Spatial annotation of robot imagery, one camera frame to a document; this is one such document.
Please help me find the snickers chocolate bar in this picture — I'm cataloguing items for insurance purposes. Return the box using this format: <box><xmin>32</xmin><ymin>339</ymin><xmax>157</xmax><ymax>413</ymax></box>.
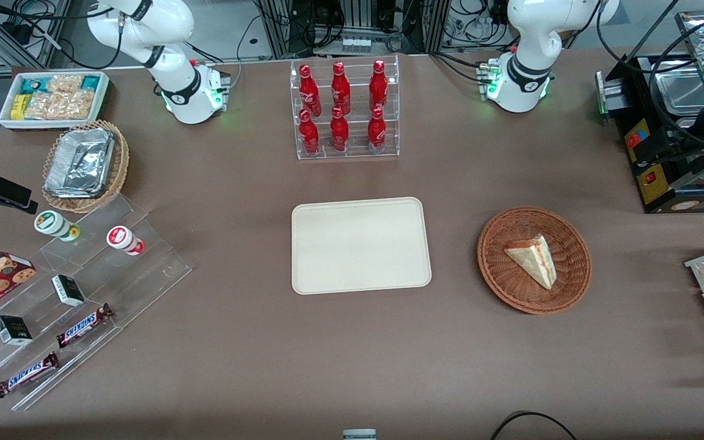
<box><xmin>56</xmin><ymin>303</ymin><xmax>114</xmax><ymax>349</ymax></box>
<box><xmin>0</xmin><ymin>352</ymin><xmax>61</xmax><ymax>399</ymax></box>

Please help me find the brown round wicker basket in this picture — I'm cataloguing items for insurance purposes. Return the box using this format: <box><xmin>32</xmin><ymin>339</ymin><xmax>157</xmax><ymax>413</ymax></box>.
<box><xmin>477</xmin><ymin>207</ymin><xmax>592</xmax><ymax>315</ymax></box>

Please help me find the black cable loop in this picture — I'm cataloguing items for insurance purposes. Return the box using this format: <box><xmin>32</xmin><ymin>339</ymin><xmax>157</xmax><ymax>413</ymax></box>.
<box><xmin>489</xmin><ymin>411</ymin><xmax>579</xmax><ymax>440</ymax></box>

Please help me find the light oval wicker basket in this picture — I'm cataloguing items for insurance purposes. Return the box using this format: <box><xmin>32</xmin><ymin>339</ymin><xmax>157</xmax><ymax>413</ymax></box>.
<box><xmin>42</xmin><ymin>119</ymin><xmax>130</xmax><ymax>215</ymax></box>

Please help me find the clear acrylic stepped display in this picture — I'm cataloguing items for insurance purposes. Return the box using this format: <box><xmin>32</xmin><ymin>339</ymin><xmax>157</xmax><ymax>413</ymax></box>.
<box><xmin>0</xmin><ymin>193</ymin><xmax>193</xmax><ymax>411</ymax></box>

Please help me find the triangular sandwich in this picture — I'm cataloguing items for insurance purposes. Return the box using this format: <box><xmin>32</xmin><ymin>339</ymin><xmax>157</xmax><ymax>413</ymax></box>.
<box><xmin>504</xmin><ymin>234</ymin><xmax>557</xmax><ymax>290</ymax></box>

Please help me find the aluminium equipment frame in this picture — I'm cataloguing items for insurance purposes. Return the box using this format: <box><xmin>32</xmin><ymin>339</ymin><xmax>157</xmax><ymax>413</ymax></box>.
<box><xmin>254</xmin><ymin>0</ymin><xmax>469</xmax><ymax>59</ymax></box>

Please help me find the beige plastic tray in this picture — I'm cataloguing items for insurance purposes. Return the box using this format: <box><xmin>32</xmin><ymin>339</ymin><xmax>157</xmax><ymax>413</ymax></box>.
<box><xmin>291</xmin><ymin>197</ymin><xmax>433</xmax><ymax>295</ymax></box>

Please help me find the clear acrylic bottle rack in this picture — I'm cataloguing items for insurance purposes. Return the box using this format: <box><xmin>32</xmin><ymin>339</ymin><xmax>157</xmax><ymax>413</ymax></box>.
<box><xmin>290</xmin><ymin>54</ymin><xmax>400</xmax><ymax>161</ymax></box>

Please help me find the black food warmer machine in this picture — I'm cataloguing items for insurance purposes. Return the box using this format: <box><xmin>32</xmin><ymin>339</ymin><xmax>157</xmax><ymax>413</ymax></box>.
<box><xmin>595</xmin><ymin>9</ymin><xmax>704</xmax><ymax>215</ymax></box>

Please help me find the green lid white cup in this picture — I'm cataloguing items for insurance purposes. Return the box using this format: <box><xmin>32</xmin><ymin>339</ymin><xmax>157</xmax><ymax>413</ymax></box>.
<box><xmin>34</xmin><ymin>210</ymin><xmax>81</xmax><ymax>243</ymax></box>

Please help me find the black clamp mount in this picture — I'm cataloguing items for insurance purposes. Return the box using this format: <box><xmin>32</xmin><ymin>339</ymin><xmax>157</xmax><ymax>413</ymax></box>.
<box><xmin>0</xmin><ymin>164</ymin><xmax>39</xmax><ymax>216</ymax></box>

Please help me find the clear cracker bag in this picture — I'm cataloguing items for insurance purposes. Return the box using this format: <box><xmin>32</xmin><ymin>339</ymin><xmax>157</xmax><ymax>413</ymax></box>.
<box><xmin>46</xmin><ymin>74</ymin><xmax>85</xmax><ymax>94</ymax></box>
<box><xmin>24</xmin><ymin>90</ymin><xmax>96</xmax><ymax>120</ymax></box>

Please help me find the steel food pan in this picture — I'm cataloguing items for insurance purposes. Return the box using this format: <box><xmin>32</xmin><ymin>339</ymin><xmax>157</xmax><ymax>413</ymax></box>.
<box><xmin>654</xmin><ymin>72</ymin><xmax>704</xmax><ymax>116</ymax></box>

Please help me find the red lid white cup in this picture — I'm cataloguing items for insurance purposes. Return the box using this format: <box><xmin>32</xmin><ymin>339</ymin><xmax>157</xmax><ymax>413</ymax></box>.
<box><xmin>106</xmin><ymin>225</ymin><xmax>145</xmax><ymax>256</ymax></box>

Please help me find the red cola bottle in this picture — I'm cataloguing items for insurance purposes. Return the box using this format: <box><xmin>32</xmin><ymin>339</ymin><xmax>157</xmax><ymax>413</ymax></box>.
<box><xmin>369</xmin><ymin>59</ymin><xmax>389</xmax><ymax>112</ymax></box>
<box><xmin>330</xmin><ymin>106</ymin><xmax>350</xmax><ymax>152</ymax></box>
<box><xmin>331</xmin><ymin>61</ymin><xmax>351</xmax><ymax>116</ymax></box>
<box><xmin>367</xmin><ymin>107</ymin><xmax>387</xmax><ymax>153</ymax></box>
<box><xmin>299</xmin><ymin>64</ymin><xmax>322</xmax><ymax>117</ymax></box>
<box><xmin>299</xmin><ymin>109</ymin><xmax>320</xmax><ymax>155</ymax></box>

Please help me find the aluminium foil container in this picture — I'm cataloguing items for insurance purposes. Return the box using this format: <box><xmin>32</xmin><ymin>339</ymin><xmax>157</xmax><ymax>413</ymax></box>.
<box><xmin>44</xmin><ymin>127</ymin><xmax>116</xmax><ymax>199</ymax></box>

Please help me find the small black box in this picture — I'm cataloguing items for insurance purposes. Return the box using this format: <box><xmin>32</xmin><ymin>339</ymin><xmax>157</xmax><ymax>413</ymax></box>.
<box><xmin>51</xmin><ymin>274</ymin><xmax>86</xmax><ymax>307</ymax></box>
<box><xmin>0</xmin><ymin>315</ymin><xmax>33</xmax><ymax>347</ymax></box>

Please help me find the white rectangular snack bin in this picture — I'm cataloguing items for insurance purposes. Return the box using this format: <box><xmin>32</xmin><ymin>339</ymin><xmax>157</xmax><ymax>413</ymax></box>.
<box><xmin>0</xmin><ymin>71</ymin><xmax>111</xmax><ymax>131</ymax></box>

